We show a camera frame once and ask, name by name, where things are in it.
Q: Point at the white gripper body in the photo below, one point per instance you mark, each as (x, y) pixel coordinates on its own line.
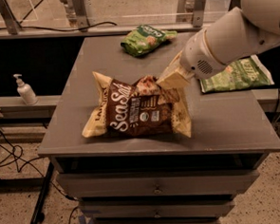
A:
(196, 56)

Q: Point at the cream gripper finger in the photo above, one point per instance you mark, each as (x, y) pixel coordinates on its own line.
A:
(174, 75)

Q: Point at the brown sea salt chip bag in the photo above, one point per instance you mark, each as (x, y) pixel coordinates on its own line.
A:
(139, 109)

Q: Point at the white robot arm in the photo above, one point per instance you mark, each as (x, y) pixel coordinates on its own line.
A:
(252, 28)

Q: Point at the green rice chip bag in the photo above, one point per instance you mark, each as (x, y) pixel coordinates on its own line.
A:
(144, 39)

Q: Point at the green kettle chip bag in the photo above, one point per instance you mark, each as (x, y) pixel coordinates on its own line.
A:
(247, 73)

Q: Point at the grey drawer cabinet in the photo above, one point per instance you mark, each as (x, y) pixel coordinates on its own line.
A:
(229, 130)

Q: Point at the middle grey drawer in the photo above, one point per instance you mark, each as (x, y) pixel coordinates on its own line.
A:
(156, 208)

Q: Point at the top grey drawer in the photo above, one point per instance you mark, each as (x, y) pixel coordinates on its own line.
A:
(158, 184)

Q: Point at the white pump bottle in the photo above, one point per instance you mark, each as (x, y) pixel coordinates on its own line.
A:
(25, 91)

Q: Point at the black table leg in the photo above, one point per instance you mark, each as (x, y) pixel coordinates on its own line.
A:
(38, 216)

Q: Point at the metal railing frame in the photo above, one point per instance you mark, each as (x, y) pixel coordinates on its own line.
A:
(70, 16)

